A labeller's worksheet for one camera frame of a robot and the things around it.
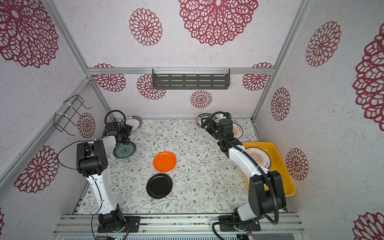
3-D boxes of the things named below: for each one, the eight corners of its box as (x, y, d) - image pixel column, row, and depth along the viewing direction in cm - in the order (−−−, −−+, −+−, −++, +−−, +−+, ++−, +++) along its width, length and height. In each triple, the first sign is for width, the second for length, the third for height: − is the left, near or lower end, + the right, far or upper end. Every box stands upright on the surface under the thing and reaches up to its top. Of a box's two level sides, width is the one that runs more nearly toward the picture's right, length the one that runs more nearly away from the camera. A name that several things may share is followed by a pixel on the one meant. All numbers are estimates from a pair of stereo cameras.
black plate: (145, 199, 84) (144, 197, 81) (150, 175, 93) (149, 173, 90) (171, 199, 84) (170, 197, 81) (173, 175, 93) (172, 173, 91)
